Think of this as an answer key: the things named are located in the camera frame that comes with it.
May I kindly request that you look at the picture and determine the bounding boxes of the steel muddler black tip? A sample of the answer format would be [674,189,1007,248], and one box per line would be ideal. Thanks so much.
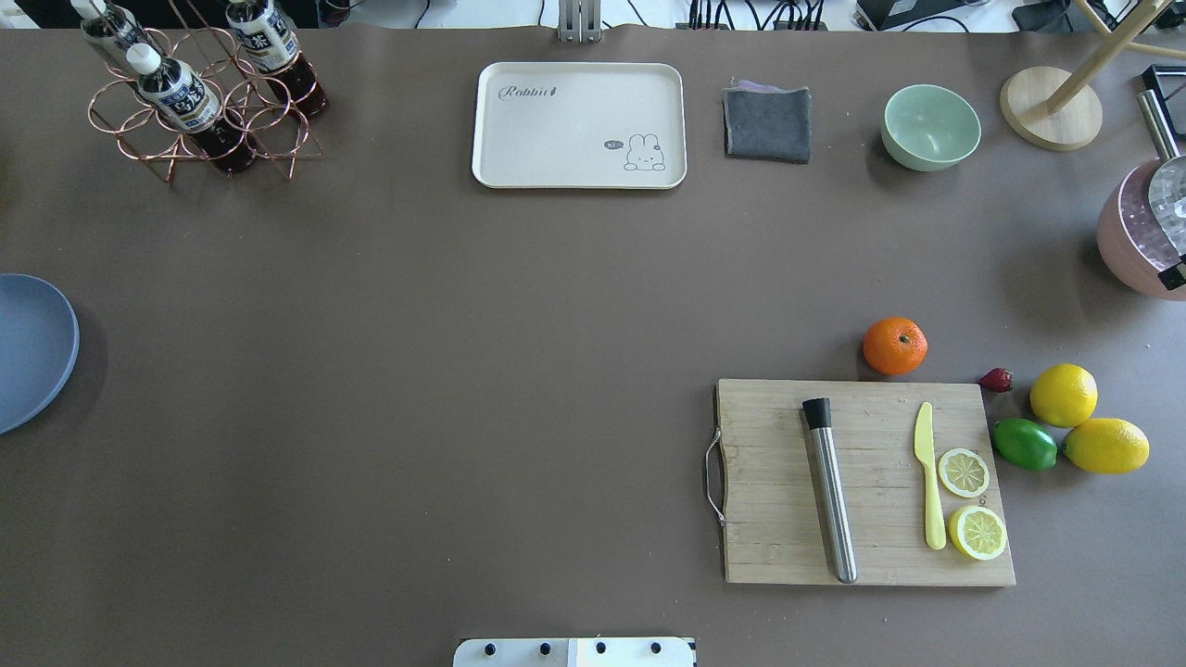
[803,398,859,585]

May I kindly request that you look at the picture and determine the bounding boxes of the green lime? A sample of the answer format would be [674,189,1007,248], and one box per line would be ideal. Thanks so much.
[991,418,1059,472]

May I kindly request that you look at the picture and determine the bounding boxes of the pink ice bucket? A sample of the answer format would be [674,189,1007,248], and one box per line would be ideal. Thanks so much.
[1096,157,1185,301]

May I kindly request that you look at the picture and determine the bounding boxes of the lower lemon slice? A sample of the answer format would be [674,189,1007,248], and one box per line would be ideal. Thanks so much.
[946,504,1008,561]

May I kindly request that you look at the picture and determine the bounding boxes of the steel ice scoop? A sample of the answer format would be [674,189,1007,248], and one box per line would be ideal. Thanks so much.
[1139,89,1185,261]

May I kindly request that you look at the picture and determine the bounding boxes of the round yellow lemon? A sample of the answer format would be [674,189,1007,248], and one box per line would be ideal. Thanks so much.
[1029,364,1099,428]

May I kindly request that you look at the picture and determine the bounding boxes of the cream rabbit tray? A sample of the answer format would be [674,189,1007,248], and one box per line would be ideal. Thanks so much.
[471,62,688,190]

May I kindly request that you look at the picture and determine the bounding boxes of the copper wire bottle rack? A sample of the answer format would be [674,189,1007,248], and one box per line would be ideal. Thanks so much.
[87,1,323,182]

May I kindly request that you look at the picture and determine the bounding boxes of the lemon slice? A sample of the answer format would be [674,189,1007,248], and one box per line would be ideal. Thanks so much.
[936,447,990,498]
[946,504,1008,561]

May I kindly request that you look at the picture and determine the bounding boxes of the metal camera pole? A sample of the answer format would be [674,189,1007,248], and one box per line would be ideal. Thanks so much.
[557,0,602,44]

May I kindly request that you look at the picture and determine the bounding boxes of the upper lemon slice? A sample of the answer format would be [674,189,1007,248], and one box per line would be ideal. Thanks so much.
[936,447,990,498]

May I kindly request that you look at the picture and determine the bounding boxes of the front tea bottle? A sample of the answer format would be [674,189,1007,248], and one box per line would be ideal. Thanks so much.
[126,43,256,173]

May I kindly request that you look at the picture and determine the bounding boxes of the green bowl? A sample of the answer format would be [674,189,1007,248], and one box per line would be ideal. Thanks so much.
[880,84,982,172]

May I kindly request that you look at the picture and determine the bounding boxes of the grey folded cloth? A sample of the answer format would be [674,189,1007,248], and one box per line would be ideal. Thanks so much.
[723,80,812,165]

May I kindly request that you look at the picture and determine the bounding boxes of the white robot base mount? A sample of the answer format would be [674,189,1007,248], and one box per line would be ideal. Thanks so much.
[452,635,699,666]

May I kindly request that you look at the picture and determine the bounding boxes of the wooden cutting board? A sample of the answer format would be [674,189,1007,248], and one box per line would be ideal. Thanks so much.
[715,379,1016,587]

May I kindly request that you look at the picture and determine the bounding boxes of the orange fruit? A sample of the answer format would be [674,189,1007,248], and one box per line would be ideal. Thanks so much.
[863,317,930,375]

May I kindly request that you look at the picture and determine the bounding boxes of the oval yellow lemon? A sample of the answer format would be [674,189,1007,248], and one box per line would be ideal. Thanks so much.
[1061,418,1150,474]

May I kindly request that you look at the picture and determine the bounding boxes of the wooden stand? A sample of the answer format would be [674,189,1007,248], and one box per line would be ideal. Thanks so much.
[999,1,1185,151]

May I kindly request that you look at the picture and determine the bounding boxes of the yellow plastic knife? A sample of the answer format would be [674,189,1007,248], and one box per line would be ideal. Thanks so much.
[914,401,946,550]

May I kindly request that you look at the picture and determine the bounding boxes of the right rear tea bottle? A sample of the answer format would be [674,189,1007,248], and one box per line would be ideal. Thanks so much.
[224,1,330,119]

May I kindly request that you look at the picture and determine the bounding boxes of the blue plate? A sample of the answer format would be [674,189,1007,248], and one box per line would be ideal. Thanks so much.
[1,273,79,434]

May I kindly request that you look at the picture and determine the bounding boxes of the red strawberry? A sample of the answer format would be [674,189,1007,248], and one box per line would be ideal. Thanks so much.
[978,367,1013,394]

